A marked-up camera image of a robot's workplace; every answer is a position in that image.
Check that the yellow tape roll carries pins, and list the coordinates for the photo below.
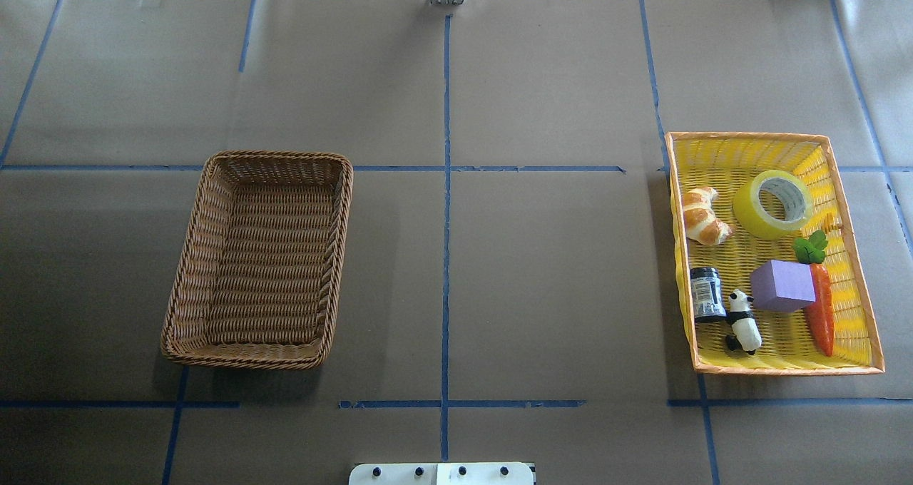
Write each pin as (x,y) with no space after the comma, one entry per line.
(794,198)

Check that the brown wicker basket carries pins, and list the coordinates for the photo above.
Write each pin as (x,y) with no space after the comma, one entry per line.
(257,285)

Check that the yellow woven basket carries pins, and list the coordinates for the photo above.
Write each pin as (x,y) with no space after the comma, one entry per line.
(726,161)

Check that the toy croissant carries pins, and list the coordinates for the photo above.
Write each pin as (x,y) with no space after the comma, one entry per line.
(701,222)

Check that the small dark jar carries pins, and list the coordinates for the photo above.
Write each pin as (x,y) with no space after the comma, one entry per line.
(706,292)

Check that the toy panda figure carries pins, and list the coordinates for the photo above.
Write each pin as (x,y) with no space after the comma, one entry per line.
(746,334)

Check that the purple cube block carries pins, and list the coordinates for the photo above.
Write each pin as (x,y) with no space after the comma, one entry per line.
(782,286)

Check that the toy carrot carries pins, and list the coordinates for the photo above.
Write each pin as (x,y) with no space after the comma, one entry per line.
(819,315)

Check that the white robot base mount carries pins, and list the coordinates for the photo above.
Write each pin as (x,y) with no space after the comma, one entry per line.
(496,472)

